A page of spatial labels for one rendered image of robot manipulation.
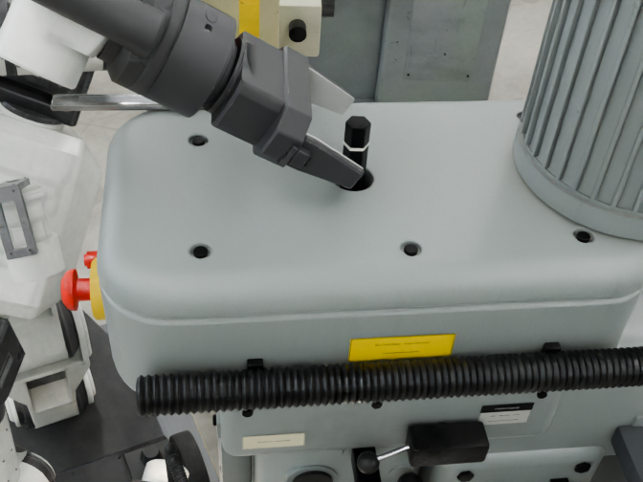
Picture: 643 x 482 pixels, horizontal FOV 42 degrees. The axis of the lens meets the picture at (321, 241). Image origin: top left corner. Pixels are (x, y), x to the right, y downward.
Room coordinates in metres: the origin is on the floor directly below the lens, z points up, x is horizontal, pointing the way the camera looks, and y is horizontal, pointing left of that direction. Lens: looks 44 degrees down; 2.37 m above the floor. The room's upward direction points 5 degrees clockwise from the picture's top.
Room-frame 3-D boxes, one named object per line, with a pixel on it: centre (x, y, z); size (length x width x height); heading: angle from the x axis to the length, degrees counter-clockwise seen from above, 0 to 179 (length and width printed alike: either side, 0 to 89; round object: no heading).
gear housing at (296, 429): (0.59, -0.07, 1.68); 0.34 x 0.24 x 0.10; 100
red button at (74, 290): (0.54, 0.23, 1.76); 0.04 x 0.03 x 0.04; 10
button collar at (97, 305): (0.54, 0.20, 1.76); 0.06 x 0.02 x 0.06; 10
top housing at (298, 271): (0.59, -0.04, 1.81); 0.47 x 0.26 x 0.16; 100
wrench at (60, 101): (0.67, 0.14, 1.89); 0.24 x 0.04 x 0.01; 98
